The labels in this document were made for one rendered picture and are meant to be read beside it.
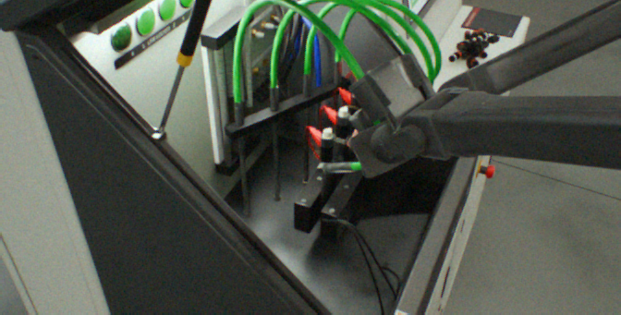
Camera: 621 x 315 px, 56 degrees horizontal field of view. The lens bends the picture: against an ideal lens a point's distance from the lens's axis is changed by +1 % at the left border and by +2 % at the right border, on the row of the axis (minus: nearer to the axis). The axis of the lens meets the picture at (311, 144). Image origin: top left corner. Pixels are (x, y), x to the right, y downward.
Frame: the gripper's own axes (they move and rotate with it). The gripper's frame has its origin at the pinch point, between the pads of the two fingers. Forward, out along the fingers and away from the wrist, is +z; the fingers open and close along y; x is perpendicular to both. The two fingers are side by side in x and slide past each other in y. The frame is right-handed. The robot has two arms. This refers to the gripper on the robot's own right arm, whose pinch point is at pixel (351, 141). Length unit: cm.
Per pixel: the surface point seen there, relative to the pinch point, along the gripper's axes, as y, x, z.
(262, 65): 23.2, -14.9, 29.9
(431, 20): 10, -67, 20
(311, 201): -7.5, 4.6, 15.4
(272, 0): 28.3, 8.7, -11.5
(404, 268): -31.4, -4.7, 12.5
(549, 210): -91, -139, 69
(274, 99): 14.6, -2.1, 16.1
